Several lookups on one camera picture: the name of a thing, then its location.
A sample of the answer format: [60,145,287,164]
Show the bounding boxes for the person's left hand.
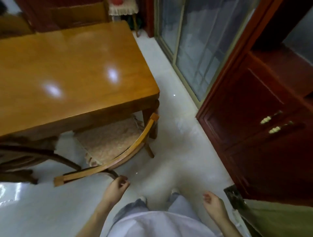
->
[101,175,130,205]

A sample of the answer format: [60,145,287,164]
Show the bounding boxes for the brass cabinet door handle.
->
[268,121,294,134]
[260,111,283,125]

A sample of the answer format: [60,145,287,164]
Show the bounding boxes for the light grey trousers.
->
[113,192,196,226]

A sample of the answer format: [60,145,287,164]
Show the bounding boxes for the red-brown wooden cabinet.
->
[196,0,313,208]

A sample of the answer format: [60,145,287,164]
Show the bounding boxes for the olive green fabric seat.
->
[238,199,313,237]

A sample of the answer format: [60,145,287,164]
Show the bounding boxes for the person's right forearm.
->
[212,214,245,237]

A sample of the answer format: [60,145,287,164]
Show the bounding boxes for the light wooden dining table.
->
[0,20,160,142]

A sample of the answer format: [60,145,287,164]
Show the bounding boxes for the white lace-trimmed cloth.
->
[109,0,139,16]

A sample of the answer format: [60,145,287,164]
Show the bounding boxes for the person's right hand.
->
[202,191,229,222]

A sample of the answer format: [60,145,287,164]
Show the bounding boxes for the sliding glass door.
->
[154,0,260,109]

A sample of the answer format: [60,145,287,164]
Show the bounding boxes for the dark brown wooden chair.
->
[0,135,82,185]

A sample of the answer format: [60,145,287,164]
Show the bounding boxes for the light wooden curved-back chair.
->
[54,112,160,187]

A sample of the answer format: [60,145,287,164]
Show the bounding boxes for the beige fringed seat cushion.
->
[73,117,145,168]

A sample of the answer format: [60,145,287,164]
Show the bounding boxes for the person's left forearm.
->
[75,199,115,237]

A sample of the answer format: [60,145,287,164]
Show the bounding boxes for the white shirt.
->
[107,210,222,237]

